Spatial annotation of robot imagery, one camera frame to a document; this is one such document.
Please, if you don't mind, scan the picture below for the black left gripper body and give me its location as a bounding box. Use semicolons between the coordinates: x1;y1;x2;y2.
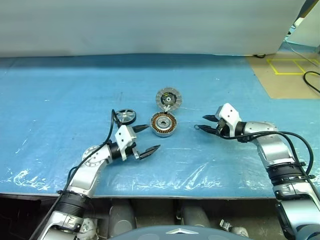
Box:
124;141;141;160

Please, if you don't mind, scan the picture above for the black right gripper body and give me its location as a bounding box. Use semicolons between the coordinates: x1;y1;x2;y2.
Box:
214;117;231;138

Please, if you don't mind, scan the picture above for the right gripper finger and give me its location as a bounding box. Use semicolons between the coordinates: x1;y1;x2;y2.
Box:
194;124;218;136
201;114;221;124

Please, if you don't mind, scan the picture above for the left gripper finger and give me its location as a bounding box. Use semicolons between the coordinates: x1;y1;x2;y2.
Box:
137;144;162;160
131;124;151;134

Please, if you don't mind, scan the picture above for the motor housing with copper windings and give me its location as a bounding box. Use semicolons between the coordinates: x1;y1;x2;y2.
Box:
149;111;179;138

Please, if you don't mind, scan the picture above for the black-rimmed silver spoked rotor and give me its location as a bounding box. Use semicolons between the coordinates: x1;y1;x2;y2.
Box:
115;108;138;125

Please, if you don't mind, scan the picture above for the round grey motor lid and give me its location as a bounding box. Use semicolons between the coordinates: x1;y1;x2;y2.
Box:
155;85;183;111

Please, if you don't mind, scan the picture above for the grey rounded robot leg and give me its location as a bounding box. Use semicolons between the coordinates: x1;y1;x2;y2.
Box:
179;199;214;229
107;199;138;238

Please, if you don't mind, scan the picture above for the blue table cover sheet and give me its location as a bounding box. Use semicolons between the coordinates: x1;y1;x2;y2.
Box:
0;53;320;200

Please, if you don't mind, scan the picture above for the brown cardboard floor sheet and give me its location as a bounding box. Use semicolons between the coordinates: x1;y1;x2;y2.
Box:
245;51;320;100

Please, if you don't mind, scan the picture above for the yellow floor tape marking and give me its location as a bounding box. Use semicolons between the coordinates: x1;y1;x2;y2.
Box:
265;58;320;76

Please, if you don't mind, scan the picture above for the grey robot torso cover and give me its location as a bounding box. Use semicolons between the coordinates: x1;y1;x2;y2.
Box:
109;224;247;240

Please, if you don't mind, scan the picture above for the white crumpled fitting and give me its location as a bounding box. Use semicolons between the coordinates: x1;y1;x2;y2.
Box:
80;216;100;240

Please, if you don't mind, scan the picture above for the small grey metal fitting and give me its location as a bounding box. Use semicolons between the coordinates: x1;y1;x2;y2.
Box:
218;218;250;238

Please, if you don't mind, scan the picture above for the white backdrop sheet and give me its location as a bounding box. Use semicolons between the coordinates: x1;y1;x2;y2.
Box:
0;0;310;60

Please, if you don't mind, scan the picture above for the white panel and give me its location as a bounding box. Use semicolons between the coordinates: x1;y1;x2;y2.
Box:
287;0;320;48

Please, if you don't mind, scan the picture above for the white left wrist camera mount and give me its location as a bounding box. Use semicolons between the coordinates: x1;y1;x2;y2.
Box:
114;124;138;161

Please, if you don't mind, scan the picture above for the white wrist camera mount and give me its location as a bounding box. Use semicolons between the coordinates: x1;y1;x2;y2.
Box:
114;124;138;161
215;102;242;138

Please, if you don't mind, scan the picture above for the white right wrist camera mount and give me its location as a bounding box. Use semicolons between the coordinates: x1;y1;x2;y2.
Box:
215;102;242;138

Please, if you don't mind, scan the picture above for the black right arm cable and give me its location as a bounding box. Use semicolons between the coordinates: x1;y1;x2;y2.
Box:
236;130;320;199

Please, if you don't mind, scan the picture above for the thick black floor cable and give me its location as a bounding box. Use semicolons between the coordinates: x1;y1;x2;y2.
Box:
303;70;320;95

